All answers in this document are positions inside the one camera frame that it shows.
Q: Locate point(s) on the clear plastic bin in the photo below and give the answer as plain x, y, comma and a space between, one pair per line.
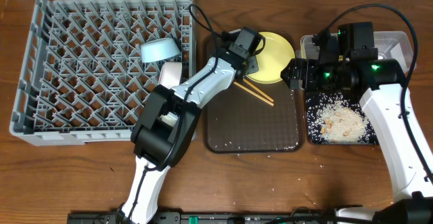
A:
390, 44

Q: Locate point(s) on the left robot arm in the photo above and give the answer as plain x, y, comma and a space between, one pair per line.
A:
165, 128

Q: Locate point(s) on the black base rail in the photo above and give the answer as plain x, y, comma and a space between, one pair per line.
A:
179, 218

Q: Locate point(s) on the wooden chopstick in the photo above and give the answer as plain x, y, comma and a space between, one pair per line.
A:
253, 93
257, 90

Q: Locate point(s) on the white bowl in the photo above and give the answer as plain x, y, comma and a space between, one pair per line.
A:
171, 74

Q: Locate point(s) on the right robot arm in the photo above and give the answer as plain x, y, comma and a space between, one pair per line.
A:
349, 62

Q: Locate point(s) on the yellow plate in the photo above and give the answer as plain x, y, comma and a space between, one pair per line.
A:
275, 56

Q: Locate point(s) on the grey dish rack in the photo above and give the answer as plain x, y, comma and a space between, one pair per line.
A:
82, 77

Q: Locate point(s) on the white green cup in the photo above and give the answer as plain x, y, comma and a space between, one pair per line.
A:
170, 119

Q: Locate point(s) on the dark brown tray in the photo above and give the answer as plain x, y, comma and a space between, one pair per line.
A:
237, 122

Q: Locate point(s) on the black waste bin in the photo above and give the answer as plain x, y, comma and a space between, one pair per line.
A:
338, 122

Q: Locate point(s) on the rice and peanut waste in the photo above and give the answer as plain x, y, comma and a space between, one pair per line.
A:
340, 122

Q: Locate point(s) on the light blue bowl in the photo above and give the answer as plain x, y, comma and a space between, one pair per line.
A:
158, 50

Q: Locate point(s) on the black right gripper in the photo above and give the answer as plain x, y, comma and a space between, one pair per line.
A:
310, 66

